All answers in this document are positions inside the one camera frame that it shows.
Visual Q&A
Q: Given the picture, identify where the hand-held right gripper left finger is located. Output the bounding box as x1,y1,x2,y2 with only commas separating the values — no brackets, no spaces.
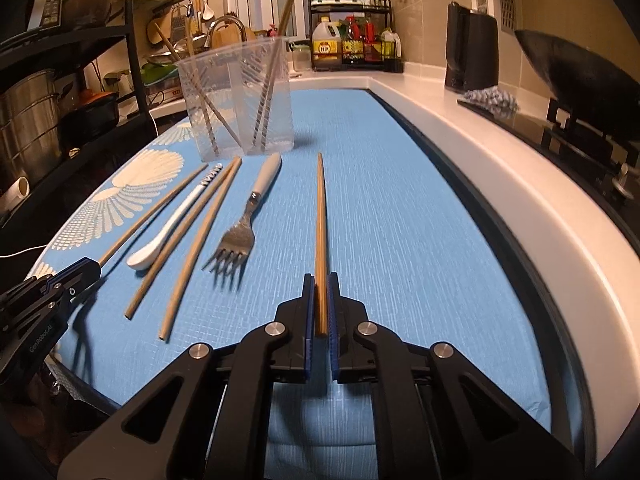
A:
57,274,317,480

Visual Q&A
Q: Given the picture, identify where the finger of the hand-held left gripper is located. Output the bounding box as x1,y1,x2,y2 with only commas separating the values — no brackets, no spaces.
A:
0,263,104,332
0,257,101,316

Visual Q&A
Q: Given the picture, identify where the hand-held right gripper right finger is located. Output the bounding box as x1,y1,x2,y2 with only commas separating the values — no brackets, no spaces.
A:
327,273,587,480

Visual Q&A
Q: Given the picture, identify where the clear plastic utensil holder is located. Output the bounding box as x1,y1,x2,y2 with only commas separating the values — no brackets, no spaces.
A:
176,35,296,158

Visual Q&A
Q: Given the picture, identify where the blue patterned table mat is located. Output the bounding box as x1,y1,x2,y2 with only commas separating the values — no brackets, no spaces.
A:
27,87,586,480

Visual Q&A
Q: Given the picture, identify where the white pipe end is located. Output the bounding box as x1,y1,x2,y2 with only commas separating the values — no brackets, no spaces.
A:
0,177,32,211

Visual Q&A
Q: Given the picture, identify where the large steel stock pot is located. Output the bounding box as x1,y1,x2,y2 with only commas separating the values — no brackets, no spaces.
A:
0,71,63,193

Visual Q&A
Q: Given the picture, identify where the black pot with orange lid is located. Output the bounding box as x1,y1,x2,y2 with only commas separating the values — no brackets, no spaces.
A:
62,91,121,143

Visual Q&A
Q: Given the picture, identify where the black metal shelf rack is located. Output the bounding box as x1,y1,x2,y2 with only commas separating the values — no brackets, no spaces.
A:
0,0,151,221

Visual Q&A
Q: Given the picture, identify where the black spice rack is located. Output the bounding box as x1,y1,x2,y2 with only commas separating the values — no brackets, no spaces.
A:
309,0,405,73

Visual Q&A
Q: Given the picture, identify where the wooden cutting board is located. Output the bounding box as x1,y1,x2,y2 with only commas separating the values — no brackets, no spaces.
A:
147,15,173,46

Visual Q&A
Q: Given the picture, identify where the grey blue dish cloth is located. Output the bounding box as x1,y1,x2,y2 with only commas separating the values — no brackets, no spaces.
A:
460,86,521,118

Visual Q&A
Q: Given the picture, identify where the black glass gas stove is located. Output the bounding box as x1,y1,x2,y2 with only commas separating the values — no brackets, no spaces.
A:
457,95,640,221

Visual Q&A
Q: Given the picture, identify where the large yellow-label oil bottle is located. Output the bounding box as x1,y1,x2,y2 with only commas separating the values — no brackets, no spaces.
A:
311,16,343,63

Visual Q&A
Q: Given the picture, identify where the dark sauce bottle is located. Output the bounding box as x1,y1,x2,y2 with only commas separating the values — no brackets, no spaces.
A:
342,16,366,63

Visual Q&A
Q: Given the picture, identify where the dark bowl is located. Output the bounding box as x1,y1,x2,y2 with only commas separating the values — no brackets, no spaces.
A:
62,0,116,28

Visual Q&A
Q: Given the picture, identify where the red-label sauce bottle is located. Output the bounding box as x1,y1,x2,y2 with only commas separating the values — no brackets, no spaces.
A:
362,17,383,61

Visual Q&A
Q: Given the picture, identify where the black microwave oven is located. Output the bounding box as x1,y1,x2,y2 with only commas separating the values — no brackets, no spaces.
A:
0,0,68,43

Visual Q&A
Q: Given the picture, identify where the chrome kitchen faucet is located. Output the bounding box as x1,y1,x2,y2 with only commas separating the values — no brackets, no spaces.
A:
206,16,248,48

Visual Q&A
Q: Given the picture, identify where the black electric kettle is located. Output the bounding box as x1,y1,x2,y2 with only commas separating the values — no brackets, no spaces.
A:
444,1,500,93

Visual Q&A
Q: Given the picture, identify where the black burner grate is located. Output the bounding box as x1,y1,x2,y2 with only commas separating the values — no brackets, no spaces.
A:
545,97,631,161

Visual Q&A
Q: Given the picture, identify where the metal stove knob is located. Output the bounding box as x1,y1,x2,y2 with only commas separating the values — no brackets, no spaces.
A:
612,162,640,196

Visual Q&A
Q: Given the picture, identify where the black wok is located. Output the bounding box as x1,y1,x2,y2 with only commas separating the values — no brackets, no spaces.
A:
514,29,640,126

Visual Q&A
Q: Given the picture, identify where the white ceramic spoon striped handle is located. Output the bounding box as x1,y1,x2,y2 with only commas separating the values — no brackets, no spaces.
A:
126,162,224,272

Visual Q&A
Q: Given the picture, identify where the white-handled metal fork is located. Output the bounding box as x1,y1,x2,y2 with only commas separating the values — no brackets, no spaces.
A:
201,152,283,288

